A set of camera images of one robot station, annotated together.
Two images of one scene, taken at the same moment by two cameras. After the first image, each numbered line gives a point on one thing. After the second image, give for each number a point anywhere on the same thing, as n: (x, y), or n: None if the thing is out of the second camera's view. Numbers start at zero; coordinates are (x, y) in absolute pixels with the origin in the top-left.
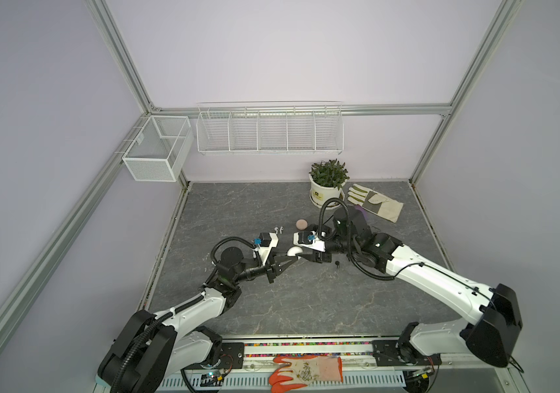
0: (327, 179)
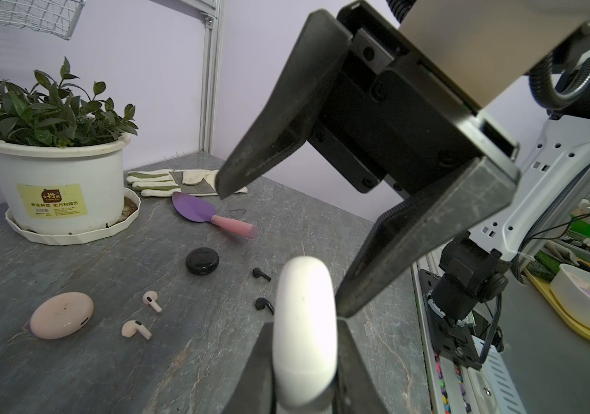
0: (56, 154)
